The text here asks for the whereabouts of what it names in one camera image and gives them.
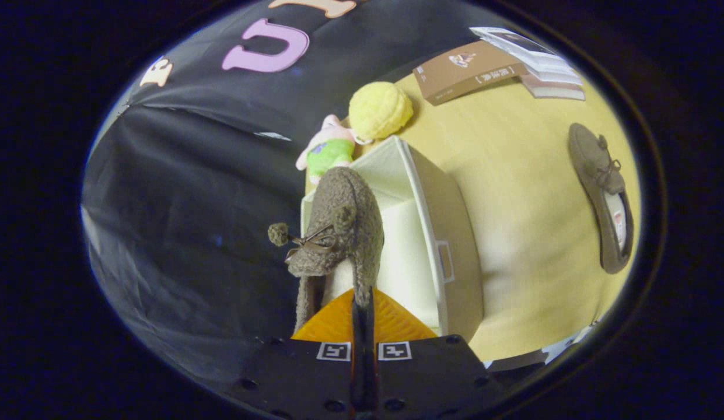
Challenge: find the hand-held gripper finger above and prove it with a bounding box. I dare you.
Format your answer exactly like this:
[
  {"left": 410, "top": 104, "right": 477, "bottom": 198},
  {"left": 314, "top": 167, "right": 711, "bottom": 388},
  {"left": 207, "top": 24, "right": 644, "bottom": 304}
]
[
  {"left": 362, "top": 288, "right": 502, "bottom": 418},
  {"left": 230, "top": 289, "right": 362, "bottom": 418}
]

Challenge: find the brown fuzzy shoe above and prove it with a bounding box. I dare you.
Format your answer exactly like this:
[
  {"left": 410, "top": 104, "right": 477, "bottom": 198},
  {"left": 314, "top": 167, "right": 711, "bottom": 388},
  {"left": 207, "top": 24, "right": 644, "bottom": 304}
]
[
  {"left": 267, "top": 167, "right": 386, "bottom": 336},
  {"left": 568, "top": 122, "right": 635, "bottom": 275}
]

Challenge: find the beige fabric storage box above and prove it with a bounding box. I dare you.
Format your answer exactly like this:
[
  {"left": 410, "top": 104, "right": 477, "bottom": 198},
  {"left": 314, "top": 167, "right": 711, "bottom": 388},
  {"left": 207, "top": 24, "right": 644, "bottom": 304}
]
[{"left": 300, "top": 135, "right": 485, "bottom": 344}]

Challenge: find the pink and green plush toy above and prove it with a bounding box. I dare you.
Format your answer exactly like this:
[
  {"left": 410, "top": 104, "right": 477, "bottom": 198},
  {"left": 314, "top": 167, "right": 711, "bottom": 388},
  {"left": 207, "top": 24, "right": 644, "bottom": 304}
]
[{"left": 296, "top": 114, "right": 362, "bottom": 185}]

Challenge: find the black backdrop cloth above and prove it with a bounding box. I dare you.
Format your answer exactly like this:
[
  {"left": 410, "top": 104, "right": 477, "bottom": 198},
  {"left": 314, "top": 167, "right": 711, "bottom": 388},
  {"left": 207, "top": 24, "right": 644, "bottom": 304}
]
[{"left": 82, "top": 0, "right": 485, "bottom": 380}]

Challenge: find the yellow plush ball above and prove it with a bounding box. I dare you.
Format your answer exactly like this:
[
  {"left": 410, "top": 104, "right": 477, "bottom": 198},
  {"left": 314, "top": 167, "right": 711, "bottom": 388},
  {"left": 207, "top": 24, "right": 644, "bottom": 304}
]
[{"left": 348, "top": 82, "right": 415, "bottom": 142}]

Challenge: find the pinkish brown book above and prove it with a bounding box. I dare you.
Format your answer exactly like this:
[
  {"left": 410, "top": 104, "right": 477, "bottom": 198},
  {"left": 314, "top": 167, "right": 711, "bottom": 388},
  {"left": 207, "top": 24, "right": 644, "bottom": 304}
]
[{"left": 520, "top": 75, "right": 586, "bottom": 101}]

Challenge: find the plain white book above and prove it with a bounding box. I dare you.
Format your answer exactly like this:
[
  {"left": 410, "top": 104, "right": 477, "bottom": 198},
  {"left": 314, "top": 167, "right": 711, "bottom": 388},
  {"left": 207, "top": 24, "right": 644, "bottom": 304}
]
[{"left": 513, "top": 50, "right": 583, "bottom": 87}]

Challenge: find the white book with portrait cover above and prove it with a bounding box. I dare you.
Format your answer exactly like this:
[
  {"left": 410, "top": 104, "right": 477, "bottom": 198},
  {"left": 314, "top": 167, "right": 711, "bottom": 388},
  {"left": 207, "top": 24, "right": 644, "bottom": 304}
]
[{"left": 470, "top": 26, "right": 564, "bottom": 59}]

